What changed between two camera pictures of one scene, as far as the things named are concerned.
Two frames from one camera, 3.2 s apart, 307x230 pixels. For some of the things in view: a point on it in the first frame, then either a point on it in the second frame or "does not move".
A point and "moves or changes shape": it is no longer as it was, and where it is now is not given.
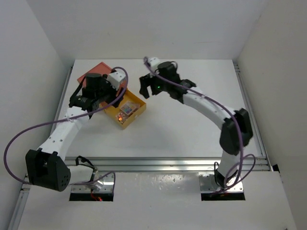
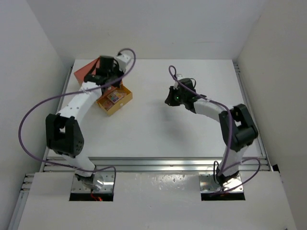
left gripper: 113,97 -> 115,67
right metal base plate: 207,184 does not move
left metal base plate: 105,185 does not move
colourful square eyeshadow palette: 128,107 moves or changes shape
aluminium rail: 105,165 does not move
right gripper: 148,80 -> 170,100
